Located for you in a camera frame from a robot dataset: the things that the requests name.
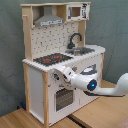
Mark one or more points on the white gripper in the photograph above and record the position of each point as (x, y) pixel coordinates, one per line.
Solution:
(66, 74)

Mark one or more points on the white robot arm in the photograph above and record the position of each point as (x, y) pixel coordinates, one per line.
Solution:
(87, 81)

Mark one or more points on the wooden toy kitchen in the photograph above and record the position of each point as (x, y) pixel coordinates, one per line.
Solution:
(42, 82)

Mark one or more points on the right red oven knob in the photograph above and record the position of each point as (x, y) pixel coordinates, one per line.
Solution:
(75, 68)

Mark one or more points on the black stovetop red burners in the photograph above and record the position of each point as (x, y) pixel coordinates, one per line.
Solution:
(52, 59)

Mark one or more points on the white cupboard door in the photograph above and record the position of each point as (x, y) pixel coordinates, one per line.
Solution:
(95, 65)

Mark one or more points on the oven door with window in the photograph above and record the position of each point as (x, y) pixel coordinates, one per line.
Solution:
(64, 98)

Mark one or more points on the metal sink basin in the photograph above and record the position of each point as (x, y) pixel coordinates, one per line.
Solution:
(79, 51)

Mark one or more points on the black toy faucet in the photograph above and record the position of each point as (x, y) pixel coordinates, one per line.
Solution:
(74, 39)

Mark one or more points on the grey range hood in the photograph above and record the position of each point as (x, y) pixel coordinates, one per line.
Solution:
(48, 18)

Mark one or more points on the toy microwave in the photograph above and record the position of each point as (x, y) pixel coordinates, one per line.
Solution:
(78, 11)

